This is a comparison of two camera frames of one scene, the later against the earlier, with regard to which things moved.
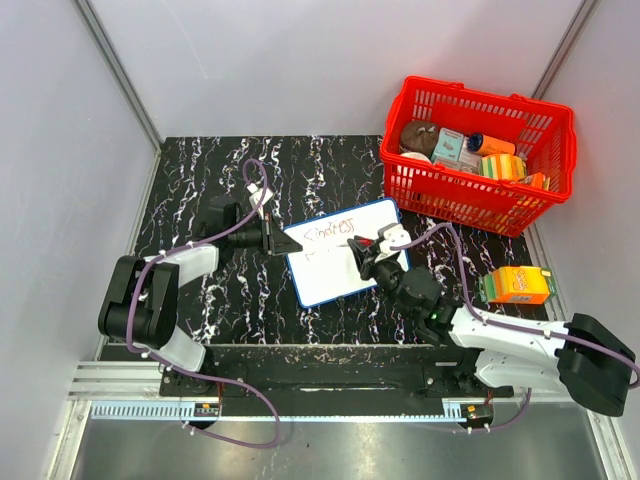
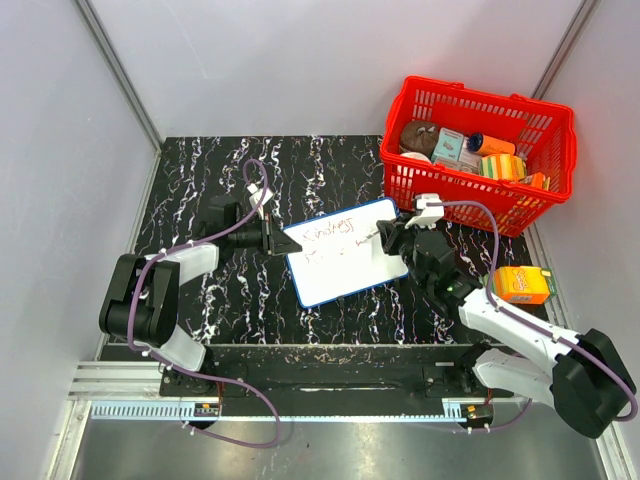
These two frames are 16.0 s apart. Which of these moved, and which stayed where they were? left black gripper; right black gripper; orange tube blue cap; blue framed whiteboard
Moved: right black gripper
Stayed: left black gripper; blue framed whiteboard; orange tube blue cap
